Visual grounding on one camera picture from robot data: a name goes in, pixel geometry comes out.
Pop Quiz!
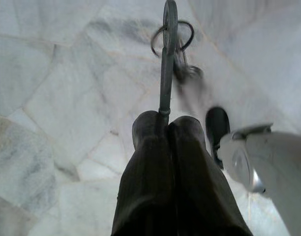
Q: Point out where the metal key bunch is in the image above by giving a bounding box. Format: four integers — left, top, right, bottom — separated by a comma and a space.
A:
150, 0, 215, 122

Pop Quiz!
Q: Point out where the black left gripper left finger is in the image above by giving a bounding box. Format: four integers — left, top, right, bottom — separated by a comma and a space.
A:
111, 110, 176, 236

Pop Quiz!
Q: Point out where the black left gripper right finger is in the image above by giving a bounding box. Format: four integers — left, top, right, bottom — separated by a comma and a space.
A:
168, 116, 254, 236

